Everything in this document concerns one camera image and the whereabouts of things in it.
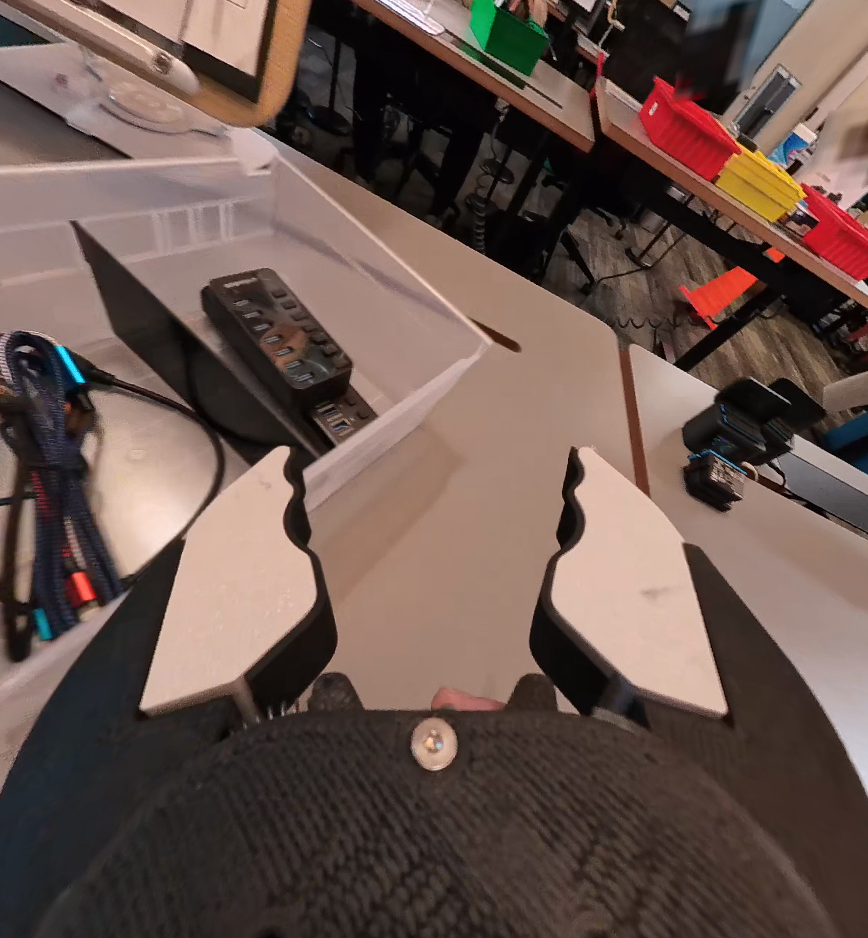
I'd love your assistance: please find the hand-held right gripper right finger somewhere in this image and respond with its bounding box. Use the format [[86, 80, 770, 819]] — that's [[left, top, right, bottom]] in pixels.
[[529, 446, 729, 728]]

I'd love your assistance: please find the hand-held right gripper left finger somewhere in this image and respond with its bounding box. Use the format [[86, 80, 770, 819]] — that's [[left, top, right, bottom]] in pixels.
[[139, 446, 339, 726]]

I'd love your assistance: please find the black multi-port USB hub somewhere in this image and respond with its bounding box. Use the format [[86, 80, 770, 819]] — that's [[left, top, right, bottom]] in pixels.
[[309, 392, 380, 444], [199, 267, 354, 411]]

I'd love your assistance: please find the clear plastic storage bin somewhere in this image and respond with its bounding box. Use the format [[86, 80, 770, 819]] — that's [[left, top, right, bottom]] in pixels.
[[0, 155, 495, 712]]

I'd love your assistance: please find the white side desk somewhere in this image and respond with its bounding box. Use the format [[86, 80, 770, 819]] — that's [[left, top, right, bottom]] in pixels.
[[619, 343, 868, 917]]

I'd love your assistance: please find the black desk mat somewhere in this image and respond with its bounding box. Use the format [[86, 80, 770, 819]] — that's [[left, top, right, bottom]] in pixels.
[[774, 447, 868, 555]]

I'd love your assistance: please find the person's right hand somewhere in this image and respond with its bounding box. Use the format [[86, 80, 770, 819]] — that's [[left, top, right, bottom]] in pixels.
[[432, 686, 507, 712]]

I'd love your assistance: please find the small black charger block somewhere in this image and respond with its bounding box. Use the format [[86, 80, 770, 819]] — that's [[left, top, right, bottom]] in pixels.
[[683, 450, 762, 514]]

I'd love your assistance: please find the black bin divider panel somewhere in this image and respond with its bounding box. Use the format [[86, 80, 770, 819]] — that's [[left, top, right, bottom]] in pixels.
[[71, 220, 328, 459]]

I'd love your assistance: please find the teal bag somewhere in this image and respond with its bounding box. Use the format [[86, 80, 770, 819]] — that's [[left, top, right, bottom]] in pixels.
[[821, 409, 868, 486]]

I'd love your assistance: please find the beige chair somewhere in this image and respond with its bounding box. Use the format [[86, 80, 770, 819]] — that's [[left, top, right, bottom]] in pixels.
[[821, 361, 868, 416]]

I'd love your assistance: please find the orange plastic stand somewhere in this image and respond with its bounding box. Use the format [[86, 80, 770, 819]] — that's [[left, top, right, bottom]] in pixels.
[[679, 265, 762, 331]]

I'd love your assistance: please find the red plastic bin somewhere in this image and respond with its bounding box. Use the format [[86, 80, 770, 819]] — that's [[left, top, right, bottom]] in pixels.
[[800, 183, 868, 281], [637, 77, 742, 183]]

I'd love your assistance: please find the yellow plastic bin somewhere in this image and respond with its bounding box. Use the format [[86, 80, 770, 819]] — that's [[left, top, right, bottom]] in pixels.
[[714, 147, 807, 223]]

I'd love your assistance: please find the wooden top work table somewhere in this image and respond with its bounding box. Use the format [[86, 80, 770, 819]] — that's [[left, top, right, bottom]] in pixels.
[[353, 0, 597, 153], [592, 73, 868, 375]]

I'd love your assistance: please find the blue patterned cup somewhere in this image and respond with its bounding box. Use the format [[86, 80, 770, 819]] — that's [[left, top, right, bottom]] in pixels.
[[769, 123, 817, 168]]

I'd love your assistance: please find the wood framed monitor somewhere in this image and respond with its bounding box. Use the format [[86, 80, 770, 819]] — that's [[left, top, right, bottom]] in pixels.
[[16, 0, 312, 130]]

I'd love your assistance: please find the white monitor stand base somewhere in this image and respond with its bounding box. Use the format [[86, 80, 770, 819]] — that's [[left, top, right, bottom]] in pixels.
[[0, 43, 277, 159]]

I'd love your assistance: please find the green plastic bin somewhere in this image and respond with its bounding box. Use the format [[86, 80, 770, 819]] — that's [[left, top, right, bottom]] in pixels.
[[466, 0, 552, 78]]

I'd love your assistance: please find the thin black cable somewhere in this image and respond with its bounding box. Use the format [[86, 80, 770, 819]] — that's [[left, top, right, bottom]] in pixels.
[[85, 370, 227, 587]]

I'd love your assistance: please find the black action camera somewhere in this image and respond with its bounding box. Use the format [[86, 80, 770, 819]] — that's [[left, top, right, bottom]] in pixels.
[[683, 377, 827, 470]]

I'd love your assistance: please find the braided cable bundle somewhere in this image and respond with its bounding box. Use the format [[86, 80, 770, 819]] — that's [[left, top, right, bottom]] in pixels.
[[0, 330, 127, 664]]

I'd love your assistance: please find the black coiled cable spine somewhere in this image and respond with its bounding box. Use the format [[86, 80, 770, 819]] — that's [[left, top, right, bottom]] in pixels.
[[466, 163, 509, 252]]

